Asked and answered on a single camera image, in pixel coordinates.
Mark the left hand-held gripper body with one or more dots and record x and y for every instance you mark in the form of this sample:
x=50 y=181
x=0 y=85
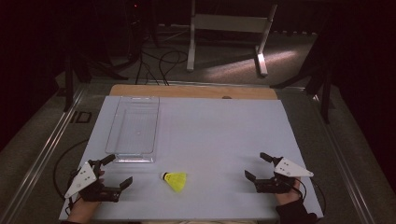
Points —
x=81 y=181

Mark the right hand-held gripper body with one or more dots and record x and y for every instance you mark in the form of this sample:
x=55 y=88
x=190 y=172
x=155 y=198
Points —
x=291 y=169

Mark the person's left hand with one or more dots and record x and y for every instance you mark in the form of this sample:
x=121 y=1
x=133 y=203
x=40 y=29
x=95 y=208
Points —
x=85 y=208

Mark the person's right hand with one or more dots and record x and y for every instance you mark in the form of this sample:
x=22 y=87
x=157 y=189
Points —
x=288 y=197

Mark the clear plastic tray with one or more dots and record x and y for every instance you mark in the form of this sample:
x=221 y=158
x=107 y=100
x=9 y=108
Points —
x=134 y=130

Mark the yellow shuttlecock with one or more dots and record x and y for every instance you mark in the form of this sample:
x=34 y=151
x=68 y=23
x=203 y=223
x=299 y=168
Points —
x=176 y=182

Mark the white board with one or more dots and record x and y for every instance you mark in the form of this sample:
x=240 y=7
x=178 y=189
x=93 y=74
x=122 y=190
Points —
x=218 y=133

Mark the black tripod stand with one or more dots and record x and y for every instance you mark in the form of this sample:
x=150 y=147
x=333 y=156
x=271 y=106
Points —
x=325 y=96
x=69 y=84

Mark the white metal stand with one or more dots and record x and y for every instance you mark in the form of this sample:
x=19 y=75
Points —
x=230 y=23

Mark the metal floor rail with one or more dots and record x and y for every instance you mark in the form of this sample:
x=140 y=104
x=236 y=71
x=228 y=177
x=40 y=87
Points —
x=46 y=149
x=345 y=161

